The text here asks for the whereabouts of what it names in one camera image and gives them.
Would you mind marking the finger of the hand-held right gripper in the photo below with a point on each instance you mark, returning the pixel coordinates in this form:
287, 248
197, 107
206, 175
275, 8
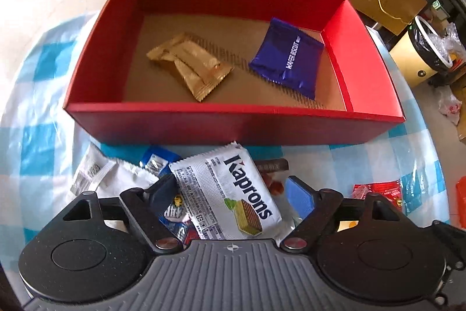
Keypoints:
446, 241

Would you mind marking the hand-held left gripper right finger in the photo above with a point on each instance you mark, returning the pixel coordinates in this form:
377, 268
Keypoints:
300, 200

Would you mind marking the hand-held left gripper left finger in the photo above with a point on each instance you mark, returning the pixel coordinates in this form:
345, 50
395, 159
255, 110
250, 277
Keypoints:
164, 193

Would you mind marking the large white snack packet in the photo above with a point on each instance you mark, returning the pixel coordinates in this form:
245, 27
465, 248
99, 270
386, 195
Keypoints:
109, 176

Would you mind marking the white wafer packet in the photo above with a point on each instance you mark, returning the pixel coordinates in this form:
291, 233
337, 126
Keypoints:
225, 187

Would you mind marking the shiny red snack packet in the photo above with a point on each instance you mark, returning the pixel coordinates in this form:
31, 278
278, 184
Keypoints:
378, 192

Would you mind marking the red cardboard box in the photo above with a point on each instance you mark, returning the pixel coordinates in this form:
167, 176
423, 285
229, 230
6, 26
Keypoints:
218, 125

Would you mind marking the blue cookie packet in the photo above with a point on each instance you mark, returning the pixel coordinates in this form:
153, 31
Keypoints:
156, 159

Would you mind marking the white plastic bag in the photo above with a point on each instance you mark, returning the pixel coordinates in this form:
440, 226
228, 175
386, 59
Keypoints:
451, 107

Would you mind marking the gold snack packet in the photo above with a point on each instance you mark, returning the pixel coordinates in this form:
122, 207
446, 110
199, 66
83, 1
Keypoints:
196, 59

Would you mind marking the purple wafer packet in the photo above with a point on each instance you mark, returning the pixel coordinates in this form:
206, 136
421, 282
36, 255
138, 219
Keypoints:
287, 59

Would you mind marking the blue white checkered tablecloth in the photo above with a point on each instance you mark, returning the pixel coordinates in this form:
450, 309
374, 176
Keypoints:
47, 114

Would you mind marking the tan trash bin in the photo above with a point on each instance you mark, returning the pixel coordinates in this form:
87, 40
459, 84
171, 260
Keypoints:
407, 56

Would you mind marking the crumpled clear plastic bag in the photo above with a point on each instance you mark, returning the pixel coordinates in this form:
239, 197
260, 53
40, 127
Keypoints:
449, 45

